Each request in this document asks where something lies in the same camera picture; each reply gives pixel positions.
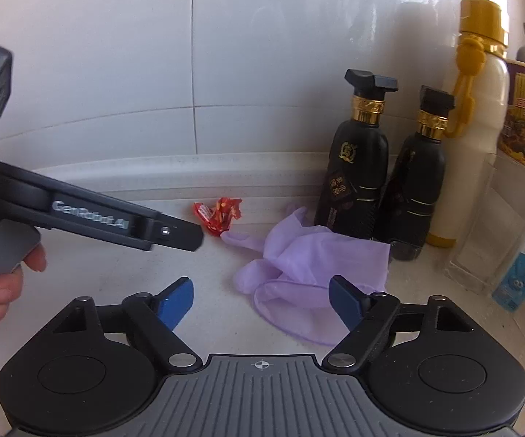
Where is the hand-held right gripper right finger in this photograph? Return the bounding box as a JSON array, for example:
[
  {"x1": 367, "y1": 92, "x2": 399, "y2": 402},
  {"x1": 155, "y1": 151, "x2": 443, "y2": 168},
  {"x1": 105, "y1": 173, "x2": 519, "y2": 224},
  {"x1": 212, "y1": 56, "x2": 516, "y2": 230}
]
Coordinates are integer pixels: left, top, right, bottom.
[{"x1": 324, "y1": 275, "x2": 486, "y2": 371}]

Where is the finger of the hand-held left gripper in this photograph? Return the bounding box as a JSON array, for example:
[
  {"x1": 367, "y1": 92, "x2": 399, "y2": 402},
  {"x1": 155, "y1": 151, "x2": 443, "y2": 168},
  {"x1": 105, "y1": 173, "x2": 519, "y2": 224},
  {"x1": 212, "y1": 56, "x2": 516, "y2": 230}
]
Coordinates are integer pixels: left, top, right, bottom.
[{"x1": 146, "y1": 212, "x2": 205, "y2": 252}]

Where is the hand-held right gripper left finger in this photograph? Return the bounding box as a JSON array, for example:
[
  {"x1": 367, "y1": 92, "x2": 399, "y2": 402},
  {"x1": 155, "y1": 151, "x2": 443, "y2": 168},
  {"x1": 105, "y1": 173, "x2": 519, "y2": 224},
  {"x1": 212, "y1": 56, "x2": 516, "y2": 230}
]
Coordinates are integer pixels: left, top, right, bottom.
[{"x1": 32, "y1": 277, "x2": 202, "y2": 371}]

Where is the red candy wrapper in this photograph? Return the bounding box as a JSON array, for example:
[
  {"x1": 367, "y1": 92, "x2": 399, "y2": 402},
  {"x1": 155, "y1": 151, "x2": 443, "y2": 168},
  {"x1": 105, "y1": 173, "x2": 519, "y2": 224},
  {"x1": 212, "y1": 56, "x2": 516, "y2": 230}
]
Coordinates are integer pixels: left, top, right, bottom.
[{"x1": 192, "y1": 197, "x2": 244, "y2": 238}]

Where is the purple plastic glove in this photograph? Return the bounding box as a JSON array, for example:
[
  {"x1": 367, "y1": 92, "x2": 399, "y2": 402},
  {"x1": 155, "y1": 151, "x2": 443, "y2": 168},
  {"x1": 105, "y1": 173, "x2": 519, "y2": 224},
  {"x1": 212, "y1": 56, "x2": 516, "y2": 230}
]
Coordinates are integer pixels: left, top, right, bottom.
[{"x1": 221, "y1": 206, "x2": 391, "y2": 346}]

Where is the person's left hand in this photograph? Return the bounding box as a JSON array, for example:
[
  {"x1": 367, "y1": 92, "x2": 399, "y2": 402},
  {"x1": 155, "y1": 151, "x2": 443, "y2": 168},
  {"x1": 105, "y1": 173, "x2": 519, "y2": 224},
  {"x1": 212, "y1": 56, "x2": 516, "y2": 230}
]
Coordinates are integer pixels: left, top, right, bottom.
[{"x1": 0, "y1": 243, "x2": 47, "y2": 338}]

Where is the black sauce bottle gold collar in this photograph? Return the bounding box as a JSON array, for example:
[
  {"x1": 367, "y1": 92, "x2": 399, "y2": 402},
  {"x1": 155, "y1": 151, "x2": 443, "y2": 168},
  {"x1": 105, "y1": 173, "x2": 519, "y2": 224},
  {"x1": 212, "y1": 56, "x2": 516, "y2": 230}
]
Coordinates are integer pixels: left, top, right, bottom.
[
  {"x1": 315, "y1": 69, "x2": 399, "y2": 240},
  {"x1": 378, "y1": 86, "x2": 455, "y2": 263}
]

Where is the small blue labelled bottle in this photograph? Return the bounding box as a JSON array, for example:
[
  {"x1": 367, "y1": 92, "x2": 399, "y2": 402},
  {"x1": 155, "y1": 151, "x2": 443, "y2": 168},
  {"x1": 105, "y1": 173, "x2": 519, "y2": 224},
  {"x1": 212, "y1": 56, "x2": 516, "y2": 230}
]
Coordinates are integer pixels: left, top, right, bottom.
[{"x1": 445, "y1": 152, "x2": 525, "y2": 298}]

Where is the sanitizer bottle blue label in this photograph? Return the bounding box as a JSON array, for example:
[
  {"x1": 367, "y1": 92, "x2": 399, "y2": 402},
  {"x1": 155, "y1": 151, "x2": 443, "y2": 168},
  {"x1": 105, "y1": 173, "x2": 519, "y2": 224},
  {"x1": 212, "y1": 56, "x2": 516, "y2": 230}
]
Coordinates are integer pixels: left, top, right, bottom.
[{"x1": 492, "y1": 228, "x2": 525, "y2": 314}]

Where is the cream bottle yellow cap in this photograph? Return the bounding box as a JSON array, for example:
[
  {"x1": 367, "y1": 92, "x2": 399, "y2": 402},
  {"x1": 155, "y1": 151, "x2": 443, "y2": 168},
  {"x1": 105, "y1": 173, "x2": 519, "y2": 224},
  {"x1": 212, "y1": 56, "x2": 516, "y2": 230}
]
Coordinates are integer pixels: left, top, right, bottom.
[{"x1": 426, "y1": 0, "x2": 512, "y2": 249}]

